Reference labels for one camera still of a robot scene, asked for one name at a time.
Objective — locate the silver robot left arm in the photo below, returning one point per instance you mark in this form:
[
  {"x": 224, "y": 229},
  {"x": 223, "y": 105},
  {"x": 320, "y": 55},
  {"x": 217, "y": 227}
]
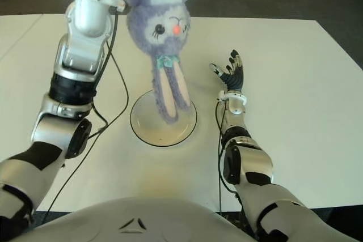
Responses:
[{"x": 82, "y": 18}]

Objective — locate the white plate with black rim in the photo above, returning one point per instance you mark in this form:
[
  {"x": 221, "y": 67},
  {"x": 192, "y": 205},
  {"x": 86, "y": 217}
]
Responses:
[{"x": 158, "y": 134}]

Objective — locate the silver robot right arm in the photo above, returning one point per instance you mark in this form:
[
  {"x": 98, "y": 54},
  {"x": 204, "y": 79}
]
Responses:
[{"x": 249, "y": 162}]

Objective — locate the purple plush bunny doll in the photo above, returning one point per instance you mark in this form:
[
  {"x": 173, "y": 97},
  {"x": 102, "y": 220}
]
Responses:
[{"x": 158, "y": 43}]

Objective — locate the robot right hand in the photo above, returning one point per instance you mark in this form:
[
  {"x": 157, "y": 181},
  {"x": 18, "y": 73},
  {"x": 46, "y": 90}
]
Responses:
[{"x": 234, "y": 79}]

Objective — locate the grey robot torso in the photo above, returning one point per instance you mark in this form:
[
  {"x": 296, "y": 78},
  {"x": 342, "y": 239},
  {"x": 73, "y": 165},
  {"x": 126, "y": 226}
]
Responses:
[{"x": 141, "y": 216}]

